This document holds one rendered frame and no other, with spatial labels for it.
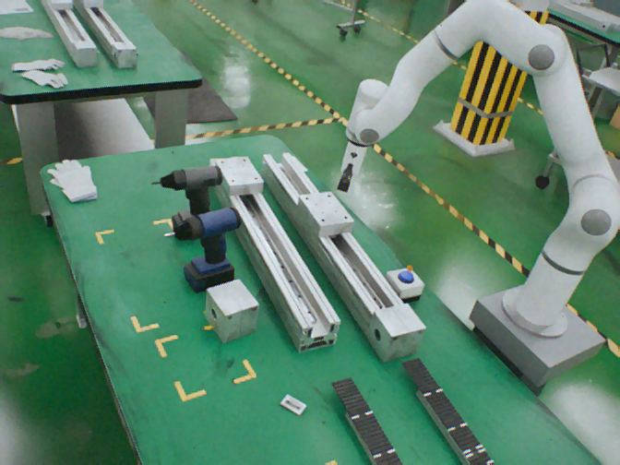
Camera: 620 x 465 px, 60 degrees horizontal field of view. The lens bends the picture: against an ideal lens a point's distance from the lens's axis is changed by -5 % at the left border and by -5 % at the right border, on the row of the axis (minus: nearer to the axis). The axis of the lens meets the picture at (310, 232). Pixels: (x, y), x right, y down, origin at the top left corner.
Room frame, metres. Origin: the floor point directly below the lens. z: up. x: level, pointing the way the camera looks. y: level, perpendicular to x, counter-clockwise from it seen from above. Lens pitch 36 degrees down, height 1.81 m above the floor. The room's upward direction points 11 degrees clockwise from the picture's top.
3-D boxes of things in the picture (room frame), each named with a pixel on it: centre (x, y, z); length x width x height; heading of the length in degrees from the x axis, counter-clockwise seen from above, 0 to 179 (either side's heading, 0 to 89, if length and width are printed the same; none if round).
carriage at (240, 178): (1.52, 0.26, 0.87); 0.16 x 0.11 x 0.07; 30
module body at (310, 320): (1.31, 0.13, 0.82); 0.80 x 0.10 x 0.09; 30
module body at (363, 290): (1.40, -0.03, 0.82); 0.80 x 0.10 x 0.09; 30
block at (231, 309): (0.99, 0.14, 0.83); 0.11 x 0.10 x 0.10; 131
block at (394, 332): (1.02, -0.27, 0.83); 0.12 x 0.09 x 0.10; 120
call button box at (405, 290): (1.22, -0.28, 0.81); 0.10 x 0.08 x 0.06; 120
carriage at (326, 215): (1.40, -0.03, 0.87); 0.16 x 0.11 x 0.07; 30
